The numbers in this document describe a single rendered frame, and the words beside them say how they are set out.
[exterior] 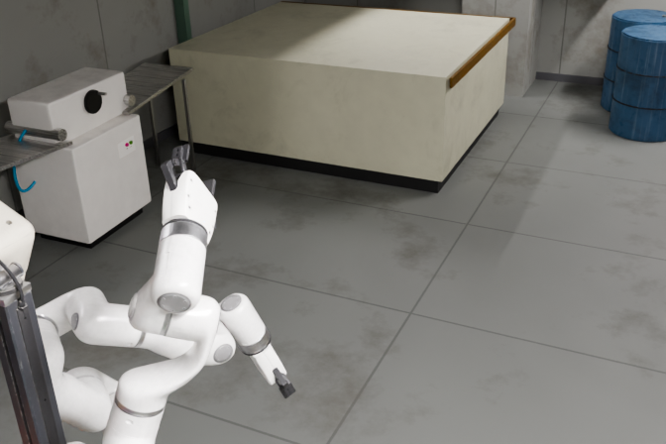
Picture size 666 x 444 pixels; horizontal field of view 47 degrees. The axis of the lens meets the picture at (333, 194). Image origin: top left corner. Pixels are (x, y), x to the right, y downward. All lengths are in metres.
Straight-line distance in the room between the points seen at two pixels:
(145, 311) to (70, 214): 4.23
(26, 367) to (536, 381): 3.10
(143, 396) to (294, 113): 5.04
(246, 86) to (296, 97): 0.47
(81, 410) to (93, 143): 3.74
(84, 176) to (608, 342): 3.38
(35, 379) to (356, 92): 4.71
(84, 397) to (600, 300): 3.65
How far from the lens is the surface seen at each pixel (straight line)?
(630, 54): 7.13
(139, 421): 1.32
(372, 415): 3.86
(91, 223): 5.40
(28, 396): 1.47
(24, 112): 5.27
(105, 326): 1.59
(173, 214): 1.23
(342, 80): 5.92
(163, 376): 1.30
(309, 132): 6.20
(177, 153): 1.31
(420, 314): 4.54
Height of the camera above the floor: 2.58
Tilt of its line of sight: 26 degrees down
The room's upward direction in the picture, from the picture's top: 2 degrees counter-clockwise
